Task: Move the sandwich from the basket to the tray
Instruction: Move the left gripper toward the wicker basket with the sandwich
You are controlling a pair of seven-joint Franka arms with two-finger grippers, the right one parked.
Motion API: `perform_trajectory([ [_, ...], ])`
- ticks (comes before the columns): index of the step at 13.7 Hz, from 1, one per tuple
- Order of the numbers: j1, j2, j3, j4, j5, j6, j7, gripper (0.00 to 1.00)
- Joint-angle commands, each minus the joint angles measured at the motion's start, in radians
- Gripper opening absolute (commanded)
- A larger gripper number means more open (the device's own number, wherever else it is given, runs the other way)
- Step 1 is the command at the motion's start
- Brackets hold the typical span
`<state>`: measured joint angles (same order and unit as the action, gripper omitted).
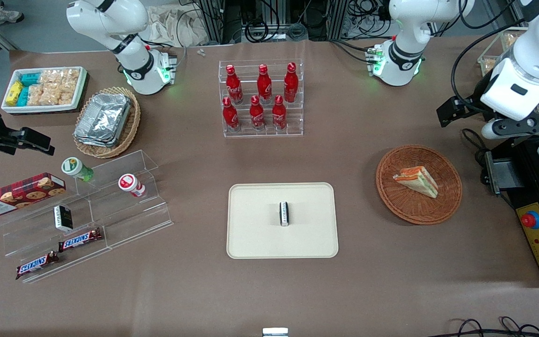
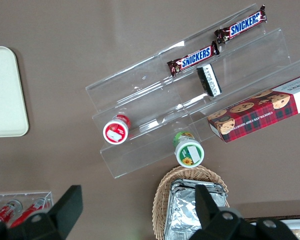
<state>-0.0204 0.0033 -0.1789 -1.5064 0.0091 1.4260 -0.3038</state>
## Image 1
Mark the small white grey device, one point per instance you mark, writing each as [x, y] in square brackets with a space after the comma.
[275, 332]

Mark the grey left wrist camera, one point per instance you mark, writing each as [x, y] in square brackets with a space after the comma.
[491, 129]

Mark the small black white box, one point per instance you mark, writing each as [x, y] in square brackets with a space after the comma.
[284, 214]

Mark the aluminium frame post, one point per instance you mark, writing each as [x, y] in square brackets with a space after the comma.
[213, 21]

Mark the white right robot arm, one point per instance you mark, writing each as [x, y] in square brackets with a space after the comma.
[110, 18]

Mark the bagged fried snack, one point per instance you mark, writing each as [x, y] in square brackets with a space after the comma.
[513, 40]
[490, 65]

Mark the clear acrylic bottle rack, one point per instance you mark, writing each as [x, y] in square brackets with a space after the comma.
[293, 126]

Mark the light oval wicker basket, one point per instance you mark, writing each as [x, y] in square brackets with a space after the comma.
[131, 126]

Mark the yellow snack packet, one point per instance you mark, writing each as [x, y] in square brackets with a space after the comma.
[14, 92]

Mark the triangular sandwich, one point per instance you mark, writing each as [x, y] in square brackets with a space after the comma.
[417, 180]

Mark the red cola bottle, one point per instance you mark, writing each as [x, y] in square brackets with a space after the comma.
[234, 86]
[279, 114]
[230, 116]
[264, 86]
[257, 114]
[291, 84]

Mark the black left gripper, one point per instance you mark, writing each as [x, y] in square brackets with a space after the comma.
[474, 101]

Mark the Snickers chocolate bar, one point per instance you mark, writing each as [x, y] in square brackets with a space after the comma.
[80, 240]
[37, 265]

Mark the grey shoe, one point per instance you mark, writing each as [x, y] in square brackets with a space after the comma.
[10, 16]

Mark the clear rice cracker packet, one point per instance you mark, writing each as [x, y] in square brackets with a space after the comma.
[50, 77]
[56, 95]
[36, 95]
[70, 78]

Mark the white rectangular snack tray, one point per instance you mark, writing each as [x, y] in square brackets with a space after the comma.
[12, 108]

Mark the green yogurt cup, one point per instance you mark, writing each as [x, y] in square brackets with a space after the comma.
[75, 168]

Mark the red tartan cookie box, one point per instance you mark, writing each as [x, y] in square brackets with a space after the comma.
[17, 194]

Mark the cream plastic tray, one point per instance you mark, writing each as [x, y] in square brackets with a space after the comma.
[255, 224]

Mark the small black carton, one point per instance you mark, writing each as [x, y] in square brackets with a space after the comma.
[63, 218]

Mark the stacked aluminium foil trays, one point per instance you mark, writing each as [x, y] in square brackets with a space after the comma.
[103, 119]

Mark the red yogurt cup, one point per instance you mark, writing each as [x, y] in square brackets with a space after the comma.
[130, 184]

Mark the red emergency stop button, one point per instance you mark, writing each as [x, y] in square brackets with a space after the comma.
[531, 220]

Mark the teal snack packet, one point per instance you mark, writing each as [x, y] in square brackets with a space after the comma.
[30, 79]
[23, 96]

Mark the clear acrylic stepped shelf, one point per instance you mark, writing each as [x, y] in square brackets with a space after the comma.
[124, 220]

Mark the brown round wicker basket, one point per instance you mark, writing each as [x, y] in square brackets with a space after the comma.
[414, 208]

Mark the crumpled beige cloth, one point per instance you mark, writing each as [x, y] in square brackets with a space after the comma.
[171, 25]

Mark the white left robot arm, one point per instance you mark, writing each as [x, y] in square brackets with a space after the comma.
[410, 23]

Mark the black sealing machine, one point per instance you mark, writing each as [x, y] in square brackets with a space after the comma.
[524, 154]

